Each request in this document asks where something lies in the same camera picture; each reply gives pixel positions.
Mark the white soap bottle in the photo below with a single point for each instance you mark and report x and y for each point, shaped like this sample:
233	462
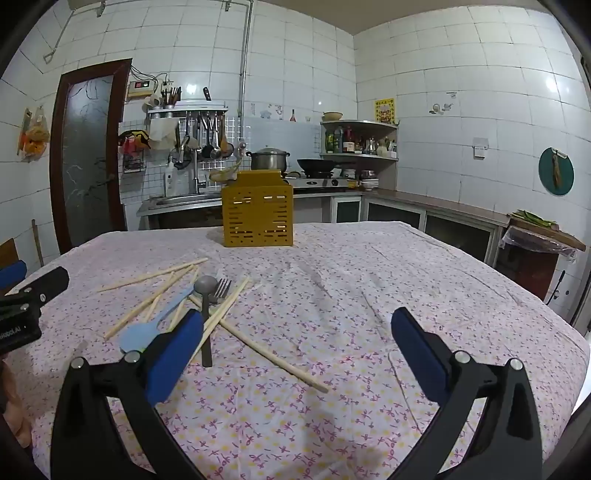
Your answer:
170	182

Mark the orange hanging spatula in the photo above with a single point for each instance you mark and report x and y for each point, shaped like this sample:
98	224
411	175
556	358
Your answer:
227	147

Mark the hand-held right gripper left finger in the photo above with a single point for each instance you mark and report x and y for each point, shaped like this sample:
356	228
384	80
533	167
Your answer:
178	350

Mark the wooden chopstick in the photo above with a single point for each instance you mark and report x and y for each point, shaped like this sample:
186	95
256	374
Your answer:
233	300
225	305
277	357
147	303
161	290
152	275
191	281

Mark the cooking oil bottle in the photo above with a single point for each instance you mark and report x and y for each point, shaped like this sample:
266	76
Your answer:
338	141

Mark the grey vertical pipe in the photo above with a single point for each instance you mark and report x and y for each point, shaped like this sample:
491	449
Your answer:
244	55

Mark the metal wall rack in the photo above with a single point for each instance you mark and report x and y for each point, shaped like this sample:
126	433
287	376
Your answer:
194	106

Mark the brown framed glass door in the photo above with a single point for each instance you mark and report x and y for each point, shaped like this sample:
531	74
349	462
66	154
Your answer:
87	161

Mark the red and yellow bag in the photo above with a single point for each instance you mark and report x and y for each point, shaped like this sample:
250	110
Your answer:
134	138

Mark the yellow wall poster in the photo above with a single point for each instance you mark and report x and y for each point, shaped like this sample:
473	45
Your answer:
384	110

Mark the wooden stick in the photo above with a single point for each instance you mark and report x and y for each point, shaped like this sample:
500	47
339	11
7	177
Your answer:
37	242

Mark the beige wall control box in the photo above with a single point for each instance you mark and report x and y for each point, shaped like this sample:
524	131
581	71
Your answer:
141	87

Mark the metal utensil cup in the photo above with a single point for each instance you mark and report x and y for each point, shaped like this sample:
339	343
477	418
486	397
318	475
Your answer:
171	99

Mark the green vegetables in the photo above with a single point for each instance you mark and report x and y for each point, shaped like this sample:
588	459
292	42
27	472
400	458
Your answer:
535	218

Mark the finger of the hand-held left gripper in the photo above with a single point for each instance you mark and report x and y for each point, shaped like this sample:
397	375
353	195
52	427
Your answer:
14	273
51	282

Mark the brown wooden board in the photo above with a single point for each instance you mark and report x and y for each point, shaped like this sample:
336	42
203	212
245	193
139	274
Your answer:
8	254

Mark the white cup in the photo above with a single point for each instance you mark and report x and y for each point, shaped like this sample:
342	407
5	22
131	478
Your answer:
154	100

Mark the beige bowl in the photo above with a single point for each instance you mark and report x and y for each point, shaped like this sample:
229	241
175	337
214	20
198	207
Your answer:
332	116

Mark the dark sauce bottle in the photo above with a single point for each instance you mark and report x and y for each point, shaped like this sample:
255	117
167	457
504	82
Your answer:
349	143

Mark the steel kitchen sink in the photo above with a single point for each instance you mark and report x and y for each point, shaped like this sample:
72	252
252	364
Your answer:
180	201

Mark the green round board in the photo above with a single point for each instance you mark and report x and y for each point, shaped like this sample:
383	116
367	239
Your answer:
567	175

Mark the yellow mesh bag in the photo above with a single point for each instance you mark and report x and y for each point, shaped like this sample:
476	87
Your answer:
226	174

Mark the metal faucet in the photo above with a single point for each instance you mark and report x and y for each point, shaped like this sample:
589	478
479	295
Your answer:
196	175

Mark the stack of white bowls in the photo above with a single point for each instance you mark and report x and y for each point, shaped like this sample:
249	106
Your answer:
369	181

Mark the black wok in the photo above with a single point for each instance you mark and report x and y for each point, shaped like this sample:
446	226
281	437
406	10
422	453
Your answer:
316	165

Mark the brown hanging brush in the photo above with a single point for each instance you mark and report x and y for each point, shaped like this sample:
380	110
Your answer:
557	168

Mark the person's left hand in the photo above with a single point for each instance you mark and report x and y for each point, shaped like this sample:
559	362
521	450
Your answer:
14	406

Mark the red-brown cabinet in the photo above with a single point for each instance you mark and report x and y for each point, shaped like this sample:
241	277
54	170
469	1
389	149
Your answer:
531	272

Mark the grey corner shelf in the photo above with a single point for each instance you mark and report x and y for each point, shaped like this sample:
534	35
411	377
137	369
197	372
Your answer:
369	157

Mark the metal hanging skimmer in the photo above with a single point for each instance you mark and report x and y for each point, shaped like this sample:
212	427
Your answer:
216	151

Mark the green bottle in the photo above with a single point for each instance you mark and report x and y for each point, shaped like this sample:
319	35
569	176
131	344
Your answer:
329	142

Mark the wooden chopping board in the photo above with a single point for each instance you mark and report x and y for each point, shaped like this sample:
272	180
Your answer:
545	233

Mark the metal fork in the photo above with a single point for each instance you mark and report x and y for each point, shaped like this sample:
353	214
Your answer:
222	290

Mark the yellow perforated utensil holder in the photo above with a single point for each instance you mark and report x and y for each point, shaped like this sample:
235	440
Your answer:
258	217

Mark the kitchen counter with cabinets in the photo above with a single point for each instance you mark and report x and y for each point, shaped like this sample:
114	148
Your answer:
438	201

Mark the light blue plastic spoon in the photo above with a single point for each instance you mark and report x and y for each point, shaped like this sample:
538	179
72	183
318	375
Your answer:
138	339

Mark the orange plastic bags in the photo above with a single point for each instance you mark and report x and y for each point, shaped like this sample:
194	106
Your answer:
36	138

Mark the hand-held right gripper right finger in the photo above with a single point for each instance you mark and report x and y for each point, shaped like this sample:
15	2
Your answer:
420	355

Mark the white hanging cloth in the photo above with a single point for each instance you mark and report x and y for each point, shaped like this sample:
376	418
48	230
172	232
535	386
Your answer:
161	134

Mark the white wall socket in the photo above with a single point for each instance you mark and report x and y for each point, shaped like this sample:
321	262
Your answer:
480	150

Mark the black hanging ladle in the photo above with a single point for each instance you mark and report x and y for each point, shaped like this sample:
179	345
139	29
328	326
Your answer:
207	152

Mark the steel pot with lid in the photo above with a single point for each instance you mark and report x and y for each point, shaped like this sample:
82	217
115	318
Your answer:
268	161

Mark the grey spoon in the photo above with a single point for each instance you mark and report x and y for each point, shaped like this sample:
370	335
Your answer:
205	285

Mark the gas valve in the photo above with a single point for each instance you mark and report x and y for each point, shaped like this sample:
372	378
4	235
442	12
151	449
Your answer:
240	150

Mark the gas stove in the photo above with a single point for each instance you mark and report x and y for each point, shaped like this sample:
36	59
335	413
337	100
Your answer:
318	183

